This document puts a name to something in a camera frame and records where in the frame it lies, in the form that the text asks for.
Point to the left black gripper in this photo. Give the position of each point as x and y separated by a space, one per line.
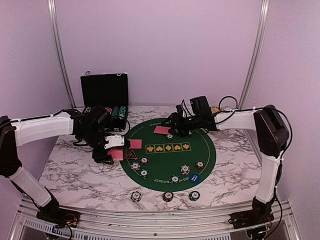
102 157

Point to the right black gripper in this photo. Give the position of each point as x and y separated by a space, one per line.
174 117

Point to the red playing card deck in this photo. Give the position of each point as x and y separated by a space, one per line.
117 154

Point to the red card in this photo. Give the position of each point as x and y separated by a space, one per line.
162 130
135 143

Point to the black triangular dealer button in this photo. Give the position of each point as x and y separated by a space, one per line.
131 155

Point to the red chips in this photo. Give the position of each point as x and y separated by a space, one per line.
144 160
200 165

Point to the white chips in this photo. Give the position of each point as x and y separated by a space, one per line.
185 169
135 166

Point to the blue small blind button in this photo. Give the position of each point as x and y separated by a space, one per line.
194 178

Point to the teal chip stack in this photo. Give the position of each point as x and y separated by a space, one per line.
194 196

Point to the red black chip stack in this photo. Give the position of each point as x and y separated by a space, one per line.
167 196

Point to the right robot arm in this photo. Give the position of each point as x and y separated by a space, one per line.
267 128

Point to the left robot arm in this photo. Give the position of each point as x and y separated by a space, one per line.
26 144

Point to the woven bamboo tray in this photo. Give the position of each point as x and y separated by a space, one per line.
215 110

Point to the green chips row in case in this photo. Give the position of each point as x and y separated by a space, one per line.
115 113

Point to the teal chips row in case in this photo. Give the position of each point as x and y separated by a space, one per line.
122 112

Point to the round green poker mat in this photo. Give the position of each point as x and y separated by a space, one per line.
167 156

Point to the black poker chip case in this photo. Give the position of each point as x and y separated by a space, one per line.
108 91

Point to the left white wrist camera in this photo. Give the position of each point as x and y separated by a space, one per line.
113 141

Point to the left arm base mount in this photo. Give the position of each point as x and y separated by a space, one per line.
63 217

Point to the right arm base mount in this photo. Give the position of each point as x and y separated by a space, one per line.
248 218

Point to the right aluminium frame post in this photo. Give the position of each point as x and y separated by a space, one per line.
260 33

